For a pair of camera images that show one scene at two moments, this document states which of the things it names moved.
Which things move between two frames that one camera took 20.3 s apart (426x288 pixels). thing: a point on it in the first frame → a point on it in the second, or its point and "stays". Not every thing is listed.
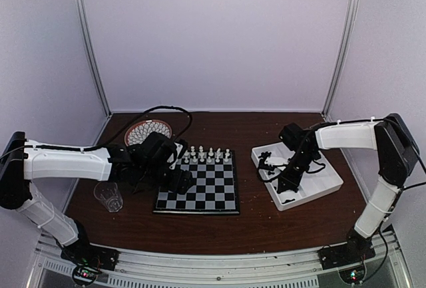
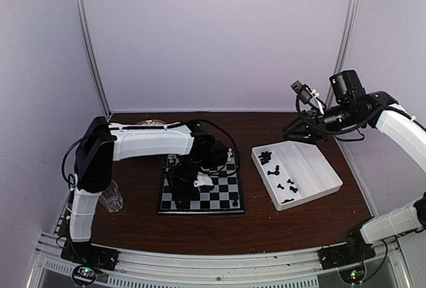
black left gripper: x=179 y=184 → x=179 y=193
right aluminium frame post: x=345 y=44 stays
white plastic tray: x=271 y=159 stays
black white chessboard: x=214 y=189 stays
